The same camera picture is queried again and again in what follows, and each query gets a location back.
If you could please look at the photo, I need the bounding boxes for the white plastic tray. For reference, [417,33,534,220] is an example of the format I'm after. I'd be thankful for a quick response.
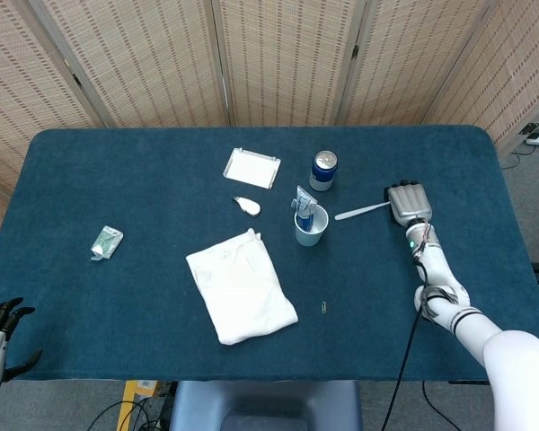
[223,147,282,190]

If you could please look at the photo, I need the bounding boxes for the green tissue pack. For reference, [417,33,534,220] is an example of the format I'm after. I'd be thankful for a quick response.
[89,225,125,262]

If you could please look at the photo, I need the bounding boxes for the yellow frame under table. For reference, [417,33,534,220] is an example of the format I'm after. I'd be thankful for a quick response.
[116,380,159,431]

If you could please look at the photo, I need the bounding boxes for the blue white toothpaste tube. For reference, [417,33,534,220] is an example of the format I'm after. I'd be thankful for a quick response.
[289,185,319,233]

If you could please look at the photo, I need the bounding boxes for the black floor cables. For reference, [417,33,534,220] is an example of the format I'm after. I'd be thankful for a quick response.
[87,394,176,431]

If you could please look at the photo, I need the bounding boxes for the blue table cloth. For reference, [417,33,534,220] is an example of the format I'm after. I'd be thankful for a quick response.
[0,125,539,383]

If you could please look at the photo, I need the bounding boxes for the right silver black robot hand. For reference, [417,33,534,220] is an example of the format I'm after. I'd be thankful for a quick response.
[383,179,434,227]

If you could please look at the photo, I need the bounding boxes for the light blue plastic cup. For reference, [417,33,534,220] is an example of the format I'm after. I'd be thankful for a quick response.
[292,204,331,247]

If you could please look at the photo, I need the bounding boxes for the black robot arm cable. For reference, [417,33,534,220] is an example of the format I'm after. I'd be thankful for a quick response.
[380,251,432,431]

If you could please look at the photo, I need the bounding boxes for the correction tape dispenser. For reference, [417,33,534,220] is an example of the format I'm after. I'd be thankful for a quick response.
[233,194,261,217]

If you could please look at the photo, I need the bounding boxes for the black floor cable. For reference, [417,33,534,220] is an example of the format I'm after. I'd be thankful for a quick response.
[421,381,464,431]

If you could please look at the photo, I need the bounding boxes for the bamboo folding screen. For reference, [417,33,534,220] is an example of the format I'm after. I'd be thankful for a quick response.
[0,0,539,270]

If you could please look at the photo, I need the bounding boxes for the white toothbrush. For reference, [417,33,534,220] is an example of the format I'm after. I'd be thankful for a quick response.
[334,201,391,222]

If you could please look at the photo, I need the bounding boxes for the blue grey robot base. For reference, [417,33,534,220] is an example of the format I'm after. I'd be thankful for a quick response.
[168,380,364,431]

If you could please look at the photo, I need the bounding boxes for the white folded towel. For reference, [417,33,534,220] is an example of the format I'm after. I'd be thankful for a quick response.
[185,227,300,347]

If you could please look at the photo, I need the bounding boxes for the blue soda can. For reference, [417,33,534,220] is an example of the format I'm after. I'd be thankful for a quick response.
[308,150,339,192]

